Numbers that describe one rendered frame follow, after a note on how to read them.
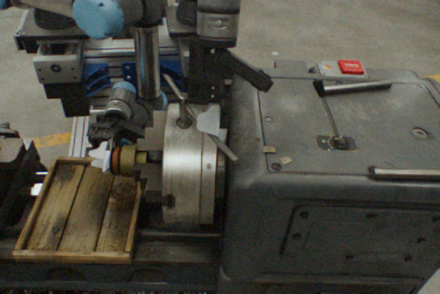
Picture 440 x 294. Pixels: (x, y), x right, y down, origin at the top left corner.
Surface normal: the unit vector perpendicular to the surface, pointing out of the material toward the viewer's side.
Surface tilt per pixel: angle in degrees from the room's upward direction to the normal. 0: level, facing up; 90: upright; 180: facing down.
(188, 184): 61
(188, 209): 88
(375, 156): 0
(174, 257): 0
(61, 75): 90
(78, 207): 0
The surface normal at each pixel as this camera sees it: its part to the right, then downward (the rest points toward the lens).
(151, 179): 0.06, -0.83
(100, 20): -0.43, 0.59
